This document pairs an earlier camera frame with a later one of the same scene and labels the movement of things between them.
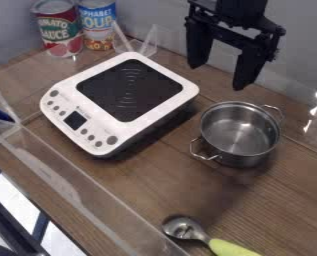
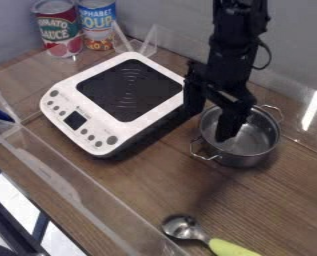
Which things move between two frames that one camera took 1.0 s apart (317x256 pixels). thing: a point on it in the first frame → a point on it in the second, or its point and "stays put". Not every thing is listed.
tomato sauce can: [59, 22] stays put
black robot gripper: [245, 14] → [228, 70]
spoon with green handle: [185, 227] stays put
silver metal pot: [239, 133] stays put
